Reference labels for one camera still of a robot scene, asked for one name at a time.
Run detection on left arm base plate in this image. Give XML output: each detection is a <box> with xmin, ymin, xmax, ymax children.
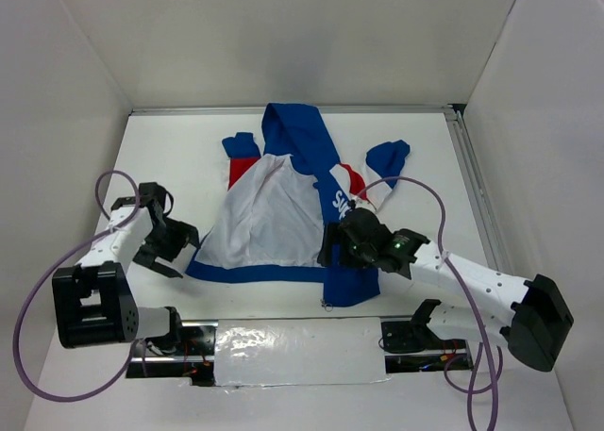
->
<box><xmin>126</xmin><ymin>321</ymin><xmax>218</xmax><ymax>387</ymax></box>

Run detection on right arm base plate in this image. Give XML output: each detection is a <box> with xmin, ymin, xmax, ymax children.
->
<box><xmin>378</xmin><ymin>320</ymin><xmax>473</xmax><ymax>374</ymax></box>

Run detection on blue white red jacket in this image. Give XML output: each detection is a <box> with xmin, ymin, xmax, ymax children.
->
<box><xmin>186</xmin><ymin>103</ymin><xmax>411</xmax><ymax>307</ymax></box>

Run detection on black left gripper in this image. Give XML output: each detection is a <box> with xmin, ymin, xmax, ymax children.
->
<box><xmin>133</xmin><ymin>217</ymin><xmax>199</xmax><ymax>279</ymax></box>

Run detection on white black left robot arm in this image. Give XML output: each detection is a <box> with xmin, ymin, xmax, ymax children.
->
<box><xmin>52</xmin><ymin>182</ymin><xmax>200</xmax><ymax>355</ymax></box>

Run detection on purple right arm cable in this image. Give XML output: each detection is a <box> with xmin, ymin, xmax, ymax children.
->
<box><xmin>358</xmin><ymin>175</ymin><xmax>504</xmax><ymax>431</ymax></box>

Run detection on white taped cover panel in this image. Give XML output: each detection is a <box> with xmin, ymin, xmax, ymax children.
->
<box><xmin>213</xmin><ymin>318</ymin><xmax>389</xmax><ymax>388</ymax></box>

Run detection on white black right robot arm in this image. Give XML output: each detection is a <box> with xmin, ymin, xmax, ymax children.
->
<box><xmin>127</xmin><ymin>206</ymin><xmax>573</xmax><ymax>372</ymax></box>

